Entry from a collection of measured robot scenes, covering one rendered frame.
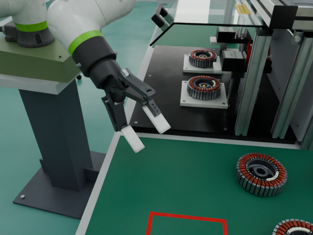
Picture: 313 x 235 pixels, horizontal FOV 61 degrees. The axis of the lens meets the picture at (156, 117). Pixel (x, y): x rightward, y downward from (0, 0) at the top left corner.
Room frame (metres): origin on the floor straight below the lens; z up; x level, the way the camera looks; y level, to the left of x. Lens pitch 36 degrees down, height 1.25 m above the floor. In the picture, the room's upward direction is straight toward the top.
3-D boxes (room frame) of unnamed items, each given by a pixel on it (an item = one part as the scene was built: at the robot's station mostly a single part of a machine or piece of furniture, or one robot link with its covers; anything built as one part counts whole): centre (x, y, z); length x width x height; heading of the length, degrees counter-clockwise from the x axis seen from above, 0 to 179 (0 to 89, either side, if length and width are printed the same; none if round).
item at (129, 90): (0.52, 0.05, 0.94); 0.11 x 0.04 x 0.01; 46
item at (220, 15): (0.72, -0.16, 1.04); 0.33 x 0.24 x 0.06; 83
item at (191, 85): (0.78, -0.16, 0.80); 0.11 x 0.11 x 0.04
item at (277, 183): (0.43, -0.25, 0.77); 0.11 x 0.11 x 0.04
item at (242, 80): (0.77, -0.30, 0.80); 0.07 x 0.05 x 0.06; 173
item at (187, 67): (1.02, -0.19, 0.78); 0.15 x 0.15 x 0.01; 83
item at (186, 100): (0.78, -0.16, 0.78); 0.15 x 0.15 x 0.01; 83
